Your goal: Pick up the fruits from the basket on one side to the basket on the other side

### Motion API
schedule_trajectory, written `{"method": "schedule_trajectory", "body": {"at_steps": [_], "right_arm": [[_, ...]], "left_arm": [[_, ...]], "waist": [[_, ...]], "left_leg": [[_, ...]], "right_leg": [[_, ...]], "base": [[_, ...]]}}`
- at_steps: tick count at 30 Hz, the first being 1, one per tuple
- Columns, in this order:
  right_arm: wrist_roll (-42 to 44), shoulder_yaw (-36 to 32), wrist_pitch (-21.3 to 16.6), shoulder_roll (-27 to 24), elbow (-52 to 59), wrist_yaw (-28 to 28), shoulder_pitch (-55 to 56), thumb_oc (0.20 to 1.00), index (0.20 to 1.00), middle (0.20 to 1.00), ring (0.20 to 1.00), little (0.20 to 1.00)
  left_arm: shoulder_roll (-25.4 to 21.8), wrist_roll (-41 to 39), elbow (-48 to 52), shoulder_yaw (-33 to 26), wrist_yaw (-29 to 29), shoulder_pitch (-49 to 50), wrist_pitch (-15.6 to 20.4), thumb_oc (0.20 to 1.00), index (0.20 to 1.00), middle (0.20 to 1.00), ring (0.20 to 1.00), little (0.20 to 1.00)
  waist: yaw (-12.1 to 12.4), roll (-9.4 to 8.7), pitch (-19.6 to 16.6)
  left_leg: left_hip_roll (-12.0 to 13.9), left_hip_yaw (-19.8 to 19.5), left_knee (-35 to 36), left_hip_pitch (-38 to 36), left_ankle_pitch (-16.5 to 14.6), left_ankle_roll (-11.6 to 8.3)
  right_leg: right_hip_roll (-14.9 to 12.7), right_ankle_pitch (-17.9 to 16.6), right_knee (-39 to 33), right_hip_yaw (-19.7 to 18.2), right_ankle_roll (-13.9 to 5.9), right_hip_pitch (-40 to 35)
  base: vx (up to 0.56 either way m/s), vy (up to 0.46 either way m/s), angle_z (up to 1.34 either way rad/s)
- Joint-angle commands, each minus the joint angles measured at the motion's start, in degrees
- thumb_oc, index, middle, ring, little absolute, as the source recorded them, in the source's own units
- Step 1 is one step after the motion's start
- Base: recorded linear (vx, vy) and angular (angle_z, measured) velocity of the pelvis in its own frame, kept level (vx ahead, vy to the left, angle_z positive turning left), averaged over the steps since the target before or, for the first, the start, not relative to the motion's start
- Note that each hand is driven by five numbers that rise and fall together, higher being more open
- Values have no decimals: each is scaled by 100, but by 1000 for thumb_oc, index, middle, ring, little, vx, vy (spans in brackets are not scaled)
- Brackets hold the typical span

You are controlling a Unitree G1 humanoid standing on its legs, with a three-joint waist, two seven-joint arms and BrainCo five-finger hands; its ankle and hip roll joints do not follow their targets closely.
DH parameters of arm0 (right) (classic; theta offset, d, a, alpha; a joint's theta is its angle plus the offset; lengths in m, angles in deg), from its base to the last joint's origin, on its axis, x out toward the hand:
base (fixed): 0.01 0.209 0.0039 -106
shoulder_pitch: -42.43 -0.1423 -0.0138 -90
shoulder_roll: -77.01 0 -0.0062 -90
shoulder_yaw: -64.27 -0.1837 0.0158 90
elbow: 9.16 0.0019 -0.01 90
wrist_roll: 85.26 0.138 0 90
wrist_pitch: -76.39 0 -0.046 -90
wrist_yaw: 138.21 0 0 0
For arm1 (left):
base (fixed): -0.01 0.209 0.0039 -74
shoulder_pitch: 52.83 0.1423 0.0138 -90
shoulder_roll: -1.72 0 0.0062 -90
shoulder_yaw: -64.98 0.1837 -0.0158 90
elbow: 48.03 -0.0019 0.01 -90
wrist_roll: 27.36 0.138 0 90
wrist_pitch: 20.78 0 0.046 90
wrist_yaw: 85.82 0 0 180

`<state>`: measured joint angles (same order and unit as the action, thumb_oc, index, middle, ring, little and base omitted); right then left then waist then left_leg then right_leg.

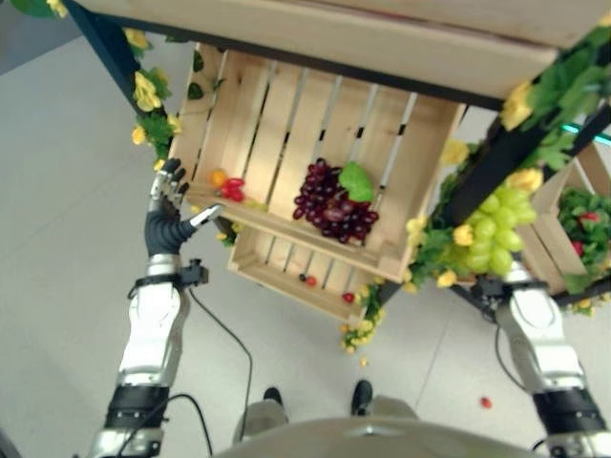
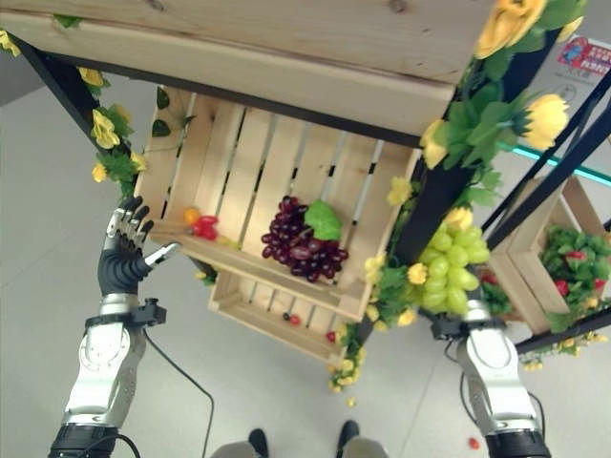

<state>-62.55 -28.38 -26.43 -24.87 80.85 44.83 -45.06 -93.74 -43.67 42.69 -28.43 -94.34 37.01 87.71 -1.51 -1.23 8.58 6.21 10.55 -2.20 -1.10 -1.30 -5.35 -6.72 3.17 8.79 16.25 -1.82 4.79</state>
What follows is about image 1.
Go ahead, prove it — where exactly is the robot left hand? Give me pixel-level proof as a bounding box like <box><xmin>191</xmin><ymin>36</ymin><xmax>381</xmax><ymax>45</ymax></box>
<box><xmin>144</xmin><ymin>157</ymin><xmax>225</xmax><ymax>259</ymax></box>

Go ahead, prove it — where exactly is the green grape bunch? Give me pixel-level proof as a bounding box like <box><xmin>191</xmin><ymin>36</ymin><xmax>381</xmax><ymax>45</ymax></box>
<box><xmin>465</xmin><ymin>185</ymin><xmax>539</xmax><ymax>277</ymax></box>

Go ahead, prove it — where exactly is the small wooden slat crate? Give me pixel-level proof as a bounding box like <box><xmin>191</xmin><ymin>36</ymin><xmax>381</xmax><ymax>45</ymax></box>
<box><xmin>227</xmin><ymin>221</ymin><xmax>384</xmax><ymax>326</ymax></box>

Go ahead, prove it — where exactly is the yellow flower leaf garland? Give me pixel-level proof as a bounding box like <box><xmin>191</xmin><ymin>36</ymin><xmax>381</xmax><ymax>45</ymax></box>
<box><xmin>404</xmin><ymin>11</ymin><xmax>611</xmax><ymax>293</ymax></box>
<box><xmin>339</xmin><ymin>281</ymin><xmax>388</xmax><ymax>355</ymax></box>
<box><xmin>121</xmin><ymin>27</ymin><xmax>183</xmax><ymax>174</ymax></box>

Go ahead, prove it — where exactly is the large wooden slat crate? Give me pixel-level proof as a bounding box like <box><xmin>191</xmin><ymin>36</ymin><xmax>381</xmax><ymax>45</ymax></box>
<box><xmin>169</xmin><ymin>42</ymin><xmax>467</xmax><ymax>283</ymax></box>

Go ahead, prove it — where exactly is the purple grape bunch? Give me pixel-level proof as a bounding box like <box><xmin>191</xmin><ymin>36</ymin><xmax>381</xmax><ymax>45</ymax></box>
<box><xmin>291</xmin><ymin>157</ymin><xmax>381</xmax><ymax>245</ymax></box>

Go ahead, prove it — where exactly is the green grape leaf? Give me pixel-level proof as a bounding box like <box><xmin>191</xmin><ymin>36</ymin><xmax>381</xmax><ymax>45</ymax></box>
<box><xmin>337</xmin><ymin>161</ymin><xmax>376</xmax><ymax>204</ymax></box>

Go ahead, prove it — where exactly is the robot left leg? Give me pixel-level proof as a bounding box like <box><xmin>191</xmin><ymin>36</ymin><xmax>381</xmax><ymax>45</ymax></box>
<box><xmin>232</xmin><ymin>399</ymin><xmax>290</xmax><ymax>444</ymax></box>

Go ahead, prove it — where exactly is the robot leg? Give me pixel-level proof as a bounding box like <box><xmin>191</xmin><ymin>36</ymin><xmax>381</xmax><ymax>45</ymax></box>
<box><xmin>232</xmin><ymin>399</ymin><xmax>290</xmax><ymax>444</ymax></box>
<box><xmin>370</xmin><ymin>394</ymin><xmax>422</xmax><ymax>423</ymax></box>

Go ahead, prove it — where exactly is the light wooden shelf board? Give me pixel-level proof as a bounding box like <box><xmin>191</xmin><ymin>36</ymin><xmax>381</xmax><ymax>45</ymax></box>
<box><xmin>75</xmin><ymin>0</ymin><xmax>611</xmax><ymax>112</ymax></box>

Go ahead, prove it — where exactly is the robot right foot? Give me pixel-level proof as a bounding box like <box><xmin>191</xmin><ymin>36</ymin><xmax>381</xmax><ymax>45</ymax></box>
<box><xmin>350</xmin><ymin>379</ymin><xmax>374</xmax><ymax>417</ymax></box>

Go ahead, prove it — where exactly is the robot right leg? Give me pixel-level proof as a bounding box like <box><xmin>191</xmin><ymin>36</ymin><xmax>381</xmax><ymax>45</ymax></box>
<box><xmin>370</xmin><ymin>394</ymin><xmax>422</xmax><ymax>423</ymax></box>

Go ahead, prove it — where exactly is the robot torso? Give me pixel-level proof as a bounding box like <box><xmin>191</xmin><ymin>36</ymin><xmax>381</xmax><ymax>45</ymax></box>
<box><xmin>214</xmin><ymin>413</ymin><xmax>543</xmax><ymax>458</ymax></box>

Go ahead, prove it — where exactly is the wooden crate with greens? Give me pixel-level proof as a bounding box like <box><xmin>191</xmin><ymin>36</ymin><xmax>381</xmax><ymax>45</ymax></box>
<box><xmin>517</xmin><ymin>141</ymin><xmax>611</xmax><ymax>296</ymax></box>

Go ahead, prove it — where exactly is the green leafy lettuce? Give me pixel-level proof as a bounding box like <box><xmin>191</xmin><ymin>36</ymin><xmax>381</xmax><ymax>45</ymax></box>
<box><xmin>557</xmin><ymin>186</ymin><xmax>611</xmax><ymax>295</ymax></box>

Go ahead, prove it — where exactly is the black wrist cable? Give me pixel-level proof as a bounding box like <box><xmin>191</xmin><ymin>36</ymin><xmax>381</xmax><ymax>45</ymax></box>
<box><xmin>188</xmin><ymin>287</ymin><xmax>254</xmax><ymax>433</ymax></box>

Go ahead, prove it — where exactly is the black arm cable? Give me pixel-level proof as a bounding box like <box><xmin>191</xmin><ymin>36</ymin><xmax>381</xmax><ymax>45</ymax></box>
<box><xmin>493</xmin><ymin>323</ymin><xmax>529</xmax><ymax>384</ymax></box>
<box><xmin>116</xmin><ymin>392</ymin><xmax>215</xmax><ymax>458</ymax></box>

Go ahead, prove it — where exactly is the black shelf frame post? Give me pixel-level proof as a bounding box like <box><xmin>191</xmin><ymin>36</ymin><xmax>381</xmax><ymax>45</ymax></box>
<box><xmin>64</xmin><ymin>0</ymin><xmax>161</xmax><ymax>116</ymax></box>
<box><xmin>448</xmin><ymin>102</ymin><xmax>611</xmax><ymax>226</ymax></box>

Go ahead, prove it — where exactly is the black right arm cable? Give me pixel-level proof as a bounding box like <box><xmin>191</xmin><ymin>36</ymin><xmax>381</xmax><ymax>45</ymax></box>
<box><xmin>493</xmin><ymin>323</ymin><xmax>529</xmax><ymax>384</ymax></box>

